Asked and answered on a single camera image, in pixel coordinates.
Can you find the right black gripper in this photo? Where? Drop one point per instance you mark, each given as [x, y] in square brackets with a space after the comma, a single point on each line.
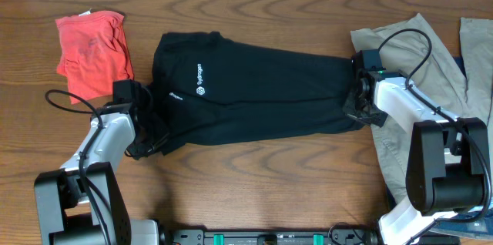
[355, 103]

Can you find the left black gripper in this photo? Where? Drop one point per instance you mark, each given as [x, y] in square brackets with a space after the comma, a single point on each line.
[150, 133]

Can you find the black t-shirt with logo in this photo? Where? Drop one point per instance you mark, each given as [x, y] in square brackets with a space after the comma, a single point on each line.
[210, 90]

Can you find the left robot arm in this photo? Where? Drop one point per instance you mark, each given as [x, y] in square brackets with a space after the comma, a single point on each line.
[80, 202]

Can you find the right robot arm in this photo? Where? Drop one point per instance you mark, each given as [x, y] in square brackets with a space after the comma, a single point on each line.
[448, 169]

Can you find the khaki trousers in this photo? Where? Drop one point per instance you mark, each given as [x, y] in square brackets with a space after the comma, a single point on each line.
[413, 47]

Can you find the folded red t-shirt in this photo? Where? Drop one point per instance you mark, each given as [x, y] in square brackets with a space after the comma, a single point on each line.
[94, 53]

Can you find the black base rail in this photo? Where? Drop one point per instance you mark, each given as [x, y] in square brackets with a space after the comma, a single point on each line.
[343, 235]

